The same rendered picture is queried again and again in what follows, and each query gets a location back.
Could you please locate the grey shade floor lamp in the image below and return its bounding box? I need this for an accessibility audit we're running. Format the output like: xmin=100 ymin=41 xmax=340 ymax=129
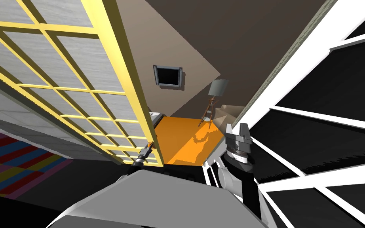
xmin=198 ymin=79 xmax=230 ymax=128

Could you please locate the multicoloured striped rug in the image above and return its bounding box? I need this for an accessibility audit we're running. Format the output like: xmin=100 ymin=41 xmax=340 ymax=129
xmin=0 ymin=126 xmax=74 ymax=200

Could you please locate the white framed dark window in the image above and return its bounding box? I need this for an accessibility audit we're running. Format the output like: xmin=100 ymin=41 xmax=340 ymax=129
xmin=233 ymin=0 xmax=365 ymax=228

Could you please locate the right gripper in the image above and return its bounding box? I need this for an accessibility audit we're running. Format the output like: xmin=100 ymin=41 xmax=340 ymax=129
xmin=224 ymin=123 xmax=253 ymax=154

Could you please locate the yellow framed glass door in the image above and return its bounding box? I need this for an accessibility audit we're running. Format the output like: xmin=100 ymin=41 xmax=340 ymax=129
xmin=0 ymin=0 xmax=165 ymax=168

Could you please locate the dark framed wall picture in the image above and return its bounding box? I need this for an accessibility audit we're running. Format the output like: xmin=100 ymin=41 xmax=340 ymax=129
xmin=153 ymin=65 xmax=183 ymax=88

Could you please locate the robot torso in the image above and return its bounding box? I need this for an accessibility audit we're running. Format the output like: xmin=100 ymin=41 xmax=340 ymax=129
xmin=46 ymin=169 xmax=269 ymax=228

